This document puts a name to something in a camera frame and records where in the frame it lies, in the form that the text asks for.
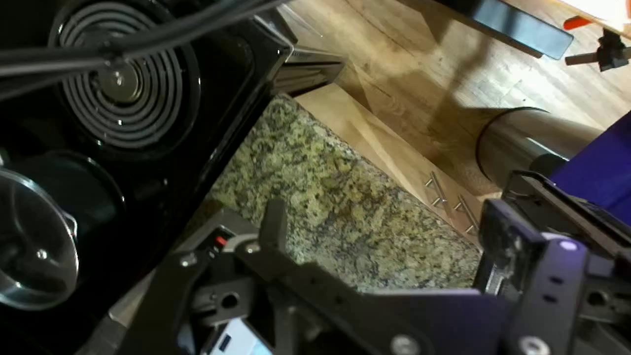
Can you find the stainless steel trash can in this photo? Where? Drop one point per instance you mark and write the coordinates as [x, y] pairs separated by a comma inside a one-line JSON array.
[[528, 141]]

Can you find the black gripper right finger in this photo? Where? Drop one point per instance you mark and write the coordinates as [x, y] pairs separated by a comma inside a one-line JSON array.
[[560, 296]]

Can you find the blue reusable tote bag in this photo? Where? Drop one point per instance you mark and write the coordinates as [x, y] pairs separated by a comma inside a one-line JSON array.
[[601, 170]]

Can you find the black electric stove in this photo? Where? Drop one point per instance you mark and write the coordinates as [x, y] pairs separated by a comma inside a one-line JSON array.
[[132, 148]]

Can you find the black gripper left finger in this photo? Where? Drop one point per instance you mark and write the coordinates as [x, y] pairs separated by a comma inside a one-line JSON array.
[[301, 310]]

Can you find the black pot with glass lid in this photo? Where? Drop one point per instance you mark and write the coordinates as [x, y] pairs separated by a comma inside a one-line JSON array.
[[59, 215]]

